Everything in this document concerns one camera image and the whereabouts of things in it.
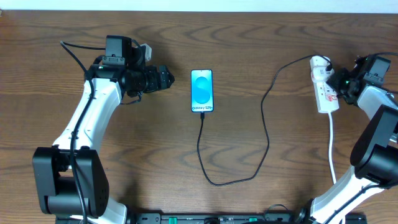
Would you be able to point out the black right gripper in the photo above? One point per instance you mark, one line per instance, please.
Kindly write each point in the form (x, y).
(337, 82)

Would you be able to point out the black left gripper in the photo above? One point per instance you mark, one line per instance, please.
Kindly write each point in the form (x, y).
(159, 80)

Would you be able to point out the blue Galaxy smartphone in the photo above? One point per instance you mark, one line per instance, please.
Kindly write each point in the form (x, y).
(202, 98)

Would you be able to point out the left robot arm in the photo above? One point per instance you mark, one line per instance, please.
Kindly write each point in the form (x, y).
(70, 179)

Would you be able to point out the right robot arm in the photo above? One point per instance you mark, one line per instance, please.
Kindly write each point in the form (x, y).
(373, 160)

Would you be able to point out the white USB charger plug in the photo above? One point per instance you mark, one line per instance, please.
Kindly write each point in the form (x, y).
(321, 68)

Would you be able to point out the white power strip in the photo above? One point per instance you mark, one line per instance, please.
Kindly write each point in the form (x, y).
(326, 97)

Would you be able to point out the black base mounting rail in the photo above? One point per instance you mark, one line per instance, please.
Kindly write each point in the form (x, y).
(217, 218)

